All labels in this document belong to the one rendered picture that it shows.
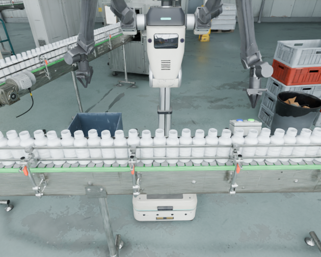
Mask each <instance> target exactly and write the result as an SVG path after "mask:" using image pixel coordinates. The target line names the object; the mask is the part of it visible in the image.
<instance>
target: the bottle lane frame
mask: <svg viewBox="0 0 321 257"><path fill-rule="evenodd" d="M242 167H243V170H240V171H239V173H238V174H237V177H236V181H235V182H236V184H237V188H236V189H235V191H236V193H300V192H321V165H315V164H313V165H307V164H305V165H299V164H297V165H291V164H290V163H289V165H283V164H282V163H281V165H275V164H274V163H273V165H267V164H266V163H265V165H258V164H257V165H250V164H249V166H243V165H242ZM20 168H21V167H20ZM20 168H13V167H12V168H5V167H4V168H0V196H36V192H35V191H33V186H32V184H31V181H30V179H29V177H28V175H27V176H26V175H25V174H24V172H23V171H22V172H18V171H19V169H20ZM234 169H235V165H234V164H233V166H227V165H226V164H225V166H218V164H217V165H216V166H210V164H208V166H202V165H200V166H194V165H192V166H186V165H184V166H177V164H176V166H169V164H168V166H161V164H160V166H156V167H154V166H153V164H152V166H151V167H145V164H144V166H143V167H137V166H136V167H135V174H136V184H137V179H138V178H137V173H141V178H140V179H139V180H141V185H140V187H139V192H140V194H220V193H229V189H230V182H231V179H232V178H233V177H232V173H233V172H234ZM30 171H31V173H32V175H33V178H34V180H35V182H36V185H39V183H40V182H41V180H42V179H41V178H40V175H39V174H43V175H44V177H45V179H44V180H43V181H46V182H47V186H46V187H45V189H44V191H43V193H44V195H43V196H59V195H86V191H85V187H86V186H87V185H103V186H104V187H105V189H106V194H107V195H133V185H132V174H131V171H130V167H129V166H128V165H127V167H120V165H119V167H112V165H111V167H104V165H103V166H102V167H96V165H95V166H94V167H88V165H87V166H86V167H79V166H78V167H71V166H70V167H64V168H63V166H62V167H61V168H55V166H53V167H52V168H46V166H45V167H44V168H38V166H37V167H36V168H30Z"/></svg>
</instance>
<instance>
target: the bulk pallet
mask: <svg viewBox="0 0 321 257"><path fill-rule="evenodd" d="M222 8H223V12H222V14H220V15H219V18H217V19H215V18H213V19H212V21H211V31H217V32H211V33H231V32H234V29H235V23H236V19H235V17H236V5H235V4H231V3H223V5H222ZM222 31H229V32H222Z"/></svg>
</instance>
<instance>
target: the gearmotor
mask: <svg viewBox="0 0 321 257"><path fill-rule="evenodd" d="M35 83H36V78H35V76H34V75H33V74H32V73H31V72H29V71H25V72H23V73H20V74H17V75H14V76H12V77H10V78H8V79H6V82H5V84H3V85H0V104H1V106H2V107H4V106H5V104H6V105H12V104H14V103H15V102H17V101H19V100H20V97H19V94H18V92H19V91H21V90H23V89H28V90H29V91H30V87H31V86H33V84H35ZM30 95H31V98H32V101H33V97H32V93H31V91H30ZM33 104H34V101H33V103H32V106H33ZM32 106H31V108H32ZM31 108H30V109H31ZM30 109H29V110H30ZM29 110H27V111H26V112H28V111H29ZM26 112H25V113H26ZM25 113H23V114H25ZM23 114H21V115H23ZM21 115H19V116H21ZM19 116H17V117H19ZM17 117H16V118H17Z"/></svg>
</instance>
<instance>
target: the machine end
mask: <svg viewBox="0 0 321 257"><path fill-rule="evenodd" d="M110 1H111V0H101V8H102V16H103V22H102V25H104V27H106V26H108V25H112V24H107V23H106V17H105V8H104V6H105V5H111V2H110ZM181 1H182V0H180V1H171V6H181ZM125 2H126V4H127V5H128V6H129V7H134V8H135V11H136V14H147V12H148V10H149V8H150V6H161V1H155V0H154V1H153V0H125ZM140 32H141V35H140V36H139V37H137V38H135V39H133V40H131V41H129V42H128V43H127V44H126V45H125V56H126V68H127V72H131V73H140V74H149V65H150V63H149V58H148V54H147V31H146V30H140ZM108 61H109V62H108V65H109V69H110V70H111V71H114V73H113V74H112V75H113V76H116V75H118V74H117V73H115V71H121V72H124V61H123V49H122V46H120V47H118V48H116V49H114V50H112V51H110V52H108Z"/></svg>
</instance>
